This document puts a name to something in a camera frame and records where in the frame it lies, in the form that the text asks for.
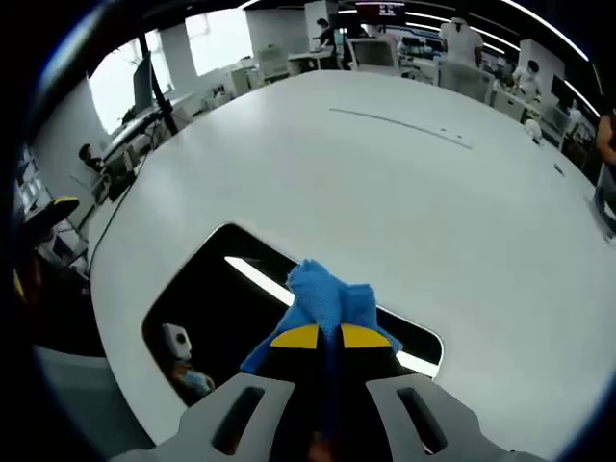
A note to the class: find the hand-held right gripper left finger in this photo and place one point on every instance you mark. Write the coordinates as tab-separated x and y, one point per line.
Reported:
240	418

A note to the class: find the small white object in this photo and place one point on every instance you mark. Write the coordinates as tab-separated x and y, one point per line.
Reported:
534	130

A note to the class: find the red wall display screen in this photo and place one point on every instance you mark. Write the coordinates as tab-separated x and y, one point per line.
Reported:
380	8

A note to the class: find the dark grey object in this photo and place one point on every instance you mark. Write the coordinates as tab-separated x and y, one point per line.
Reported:
607	209

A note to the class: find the small dark item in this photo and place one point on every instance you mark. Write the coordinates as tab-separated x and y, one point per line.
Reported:
558	170

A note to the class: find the grey mesh office chair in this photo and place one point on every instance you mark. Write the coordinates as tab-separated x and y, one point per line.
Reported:
82	404

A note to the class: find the green potted plant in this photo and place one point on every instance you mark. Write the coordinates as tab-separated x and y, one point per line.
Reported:
129	114

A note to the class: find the black computer monitor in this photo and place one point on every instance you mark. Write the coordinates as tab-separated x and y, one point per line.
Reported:
143	82

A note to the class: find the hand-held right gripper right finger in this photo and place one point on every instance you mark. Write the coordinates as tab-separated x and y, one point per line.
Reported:
414	418

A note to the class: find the blue cleaning cloth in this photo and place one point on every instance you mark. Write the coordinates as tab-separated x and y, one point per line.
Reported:
322	293

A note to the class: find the white office chair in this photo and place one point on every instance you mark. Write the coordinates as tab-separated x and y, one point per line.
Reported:
373	54
466	79
272	62

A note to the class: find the black mirror with white frame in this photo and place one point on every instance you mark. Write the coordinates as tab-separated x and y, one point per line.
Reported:
216	308

